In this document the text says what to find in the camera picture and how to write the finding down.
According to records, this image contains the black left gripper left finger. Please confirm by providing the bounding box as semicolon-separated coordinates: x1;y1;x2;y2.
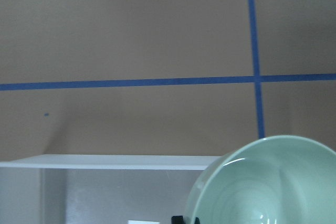
171;216;184;224

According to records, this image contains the pale green ceramic bowl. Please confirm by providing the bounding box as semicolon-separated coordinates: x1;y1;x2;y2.
183;135;335;223

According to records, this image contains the translucent white plastic bin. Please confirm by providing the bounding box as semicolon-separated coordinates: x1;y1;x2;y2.
1;154;215;223

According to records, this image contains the white label sticker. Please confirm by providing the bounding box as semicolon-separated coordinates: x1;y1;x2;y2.
127;220;162;224

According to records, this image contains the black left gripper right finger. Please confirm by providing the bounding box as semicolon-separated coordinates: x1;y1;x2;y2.
194;217;200;224

